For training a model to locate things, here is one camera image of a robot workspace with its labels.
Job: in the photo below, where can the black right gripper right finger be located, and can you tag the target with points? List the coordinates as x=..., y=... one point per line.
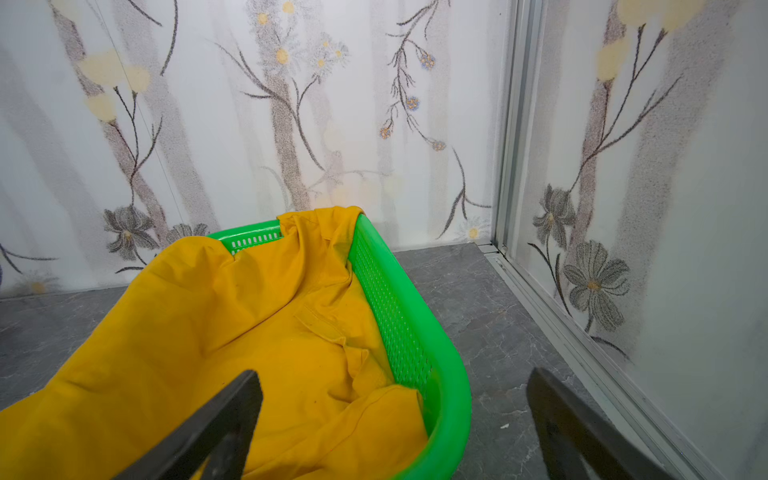
x=574, y=440

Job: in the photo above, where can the green plastic basket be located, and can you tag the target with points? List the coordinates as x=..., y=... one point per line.
x=414, y=354

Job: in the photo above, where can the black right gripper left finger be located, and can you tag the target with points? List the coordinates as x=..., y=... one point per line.
x=214, y=441

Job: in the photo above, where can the aluminium corner post right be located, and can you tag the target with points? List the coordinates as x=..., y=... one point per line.
x=518, y=91

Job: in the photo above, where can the yellow t-shirt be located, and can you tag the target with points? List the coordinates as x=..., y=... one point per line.
x=195, y=318

